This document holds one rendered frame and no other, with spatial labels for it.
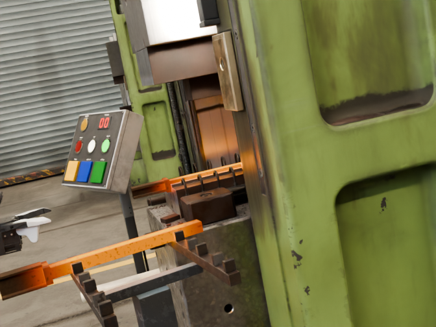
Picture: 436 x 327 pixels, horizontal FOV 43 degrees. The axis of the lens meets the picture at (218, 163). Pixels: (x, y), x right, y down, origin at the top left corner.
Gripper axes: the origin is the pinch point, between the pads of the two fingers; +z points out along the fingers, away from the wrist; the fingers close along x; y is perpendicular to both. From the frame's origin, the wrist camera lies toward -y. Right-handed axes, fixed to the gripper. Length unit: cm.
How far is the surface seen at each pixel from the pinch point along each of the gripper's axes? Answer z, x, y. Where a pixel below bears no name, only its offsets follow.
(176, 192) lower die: 32.5, 7.6, 1.2
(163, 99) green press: 123, -476, -3
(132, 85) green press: 93, -480, -24
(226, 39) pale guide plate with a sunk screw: 45, 34, -34
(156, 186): 28.5, 0.6, -0.3
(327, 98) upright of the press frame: 62, 42, -18
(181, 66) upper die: 40, 8, -30
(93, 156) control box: 16, -51, -6
